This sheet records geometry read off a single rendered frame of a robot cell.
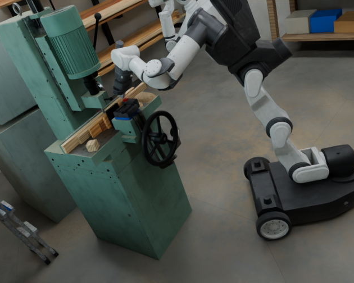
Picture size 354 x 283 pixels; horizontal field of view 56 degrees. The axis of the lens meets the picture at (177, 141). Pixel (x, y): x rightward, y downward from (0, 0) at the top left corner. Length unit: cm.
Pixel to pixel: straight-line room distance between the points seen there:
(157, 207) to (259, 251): 65
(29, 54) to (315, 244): 184
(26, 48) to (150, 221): 116
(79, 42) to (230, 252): 144
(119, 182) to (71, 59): 66
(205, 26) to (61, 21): 66
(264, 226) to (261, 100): 75
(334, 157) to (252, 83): 71
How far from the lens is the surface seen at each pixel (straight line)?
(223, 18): 156
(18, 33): 187
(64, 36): 169
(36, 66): 190
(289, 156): 205
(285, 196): 216
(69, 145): 178
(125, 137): 174
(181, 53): 138
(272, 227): 210
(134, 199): 191
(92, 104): 186
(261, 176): 228
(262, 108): 184
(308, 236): 217
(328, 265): 205
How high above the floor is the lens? 168
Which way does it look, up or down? 32 degrees down
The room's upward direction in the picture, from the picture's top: 19 degrees counter-clockwise
